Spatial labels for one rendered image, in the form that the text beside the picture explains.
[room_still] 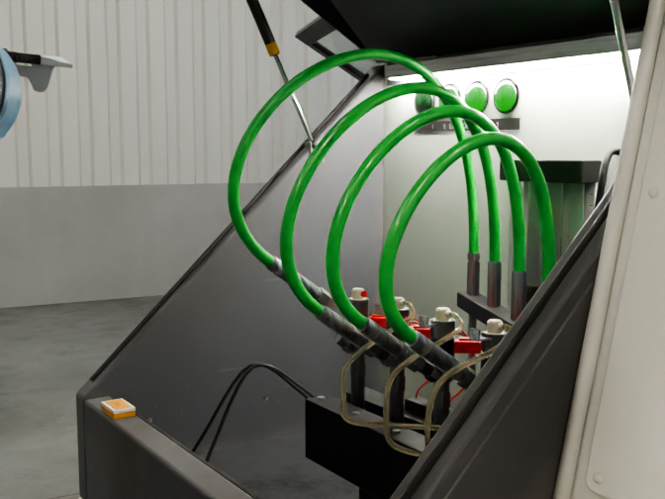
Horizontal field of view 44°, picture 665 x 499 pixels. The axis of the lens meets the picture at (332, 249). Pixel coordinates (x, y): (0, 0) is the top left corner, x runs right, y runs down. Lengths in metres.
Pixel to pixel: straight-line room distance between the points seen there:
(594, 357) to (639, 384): 0.06
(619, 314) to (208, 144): 7.09
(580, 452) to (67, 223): 6.83
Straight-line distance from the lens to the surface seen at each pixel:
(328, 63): 1.02
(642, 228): 0.78
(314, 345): 1.42
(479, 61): 1.25
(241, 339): 1.34
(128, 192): 7.54
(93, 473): 1.26
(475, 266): 1.18
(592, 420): 0.80
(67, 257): 7.49
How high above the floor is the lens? 1.30
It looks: 7 degrees down
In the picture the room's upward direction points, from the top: straight up
